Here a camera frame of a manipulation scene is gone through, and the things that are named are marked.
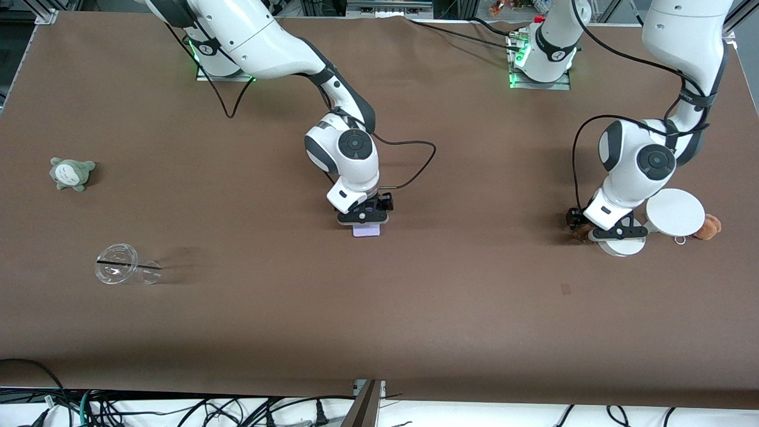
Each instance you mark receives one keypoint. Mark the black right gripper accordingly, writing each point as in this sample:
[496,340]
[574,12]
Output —
[384,202]

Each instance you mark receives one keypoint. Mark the brown lion statue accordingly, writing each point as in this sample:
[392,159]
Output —
[584,233]

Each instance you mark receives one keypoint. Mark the white square card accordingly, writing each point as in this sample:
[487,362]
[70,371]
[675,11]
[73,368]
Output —
[366,231]

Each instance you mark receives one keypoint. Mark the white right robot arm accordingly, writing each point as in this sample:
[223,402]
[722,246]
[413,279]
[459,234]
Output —
[255,35]

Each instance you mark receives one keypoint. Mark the brown table cover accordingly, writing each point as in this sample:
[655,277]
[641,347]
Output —
[379,326]

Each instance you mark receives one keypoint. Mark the brown teddy bear plush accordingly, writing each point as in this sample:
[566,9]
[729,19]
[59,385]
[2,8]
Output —
[708,227]

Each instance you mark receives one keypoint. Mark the grey power strip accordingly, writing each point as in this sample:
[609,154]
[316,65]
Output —
[388,7]

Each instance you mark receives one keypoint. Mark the aluminium profile bar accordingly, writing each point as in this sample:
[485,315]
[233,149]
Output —
[363,409]

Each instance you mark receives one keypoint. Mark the black straw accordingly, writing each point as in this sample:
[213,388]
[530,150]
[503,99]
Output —
[127,263]

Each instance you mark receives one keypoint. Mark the clear plastic cup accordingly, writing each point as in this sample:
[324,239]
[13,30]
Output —
[118,270]

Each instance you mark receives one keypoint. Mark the grey totoro plush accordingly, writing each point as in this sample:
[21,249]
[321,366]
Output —
[71,174]

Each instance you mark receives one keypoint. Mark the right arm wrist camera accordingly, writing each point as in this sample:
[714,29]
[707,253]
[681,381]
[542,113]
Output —
[363,219]

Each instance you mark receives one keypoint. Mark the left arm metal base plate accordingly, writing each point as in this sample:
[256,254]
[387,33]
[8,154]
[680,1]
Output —
[539,86]

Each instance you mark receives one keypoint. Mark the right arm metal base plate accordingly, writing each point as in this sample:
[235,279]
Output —
[207,76]

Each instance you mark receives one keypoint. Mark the aluminium corner frame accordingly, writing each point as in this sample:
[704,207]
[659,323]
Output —
[744,9]

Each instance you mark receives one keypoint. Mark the small metal corner bracket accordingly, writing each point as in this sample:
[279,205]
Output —
[46,16]

